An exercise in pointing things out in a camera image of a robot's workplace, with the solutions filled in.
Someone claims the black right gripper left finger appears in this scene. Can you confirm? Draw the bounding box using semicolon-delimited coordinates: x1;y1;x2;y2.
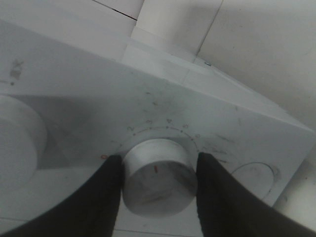
3;155;122;237

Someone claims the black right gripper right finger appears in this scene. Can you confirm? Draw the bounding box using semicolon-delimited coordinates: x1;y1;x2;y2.
196;153;316;237

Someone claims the round door release button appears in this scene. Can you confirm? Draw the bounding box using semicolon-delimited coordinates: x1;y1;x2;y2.
232;162;274;200

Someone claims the white microwave knob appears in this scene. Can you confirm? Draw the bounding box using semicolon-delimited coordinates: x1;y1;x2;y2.
0;95;47;189
122;138;198;218

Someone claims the white microwave oven body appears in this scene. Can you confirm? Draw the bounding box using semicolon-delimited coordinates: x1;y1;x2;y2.
0;19;316;237

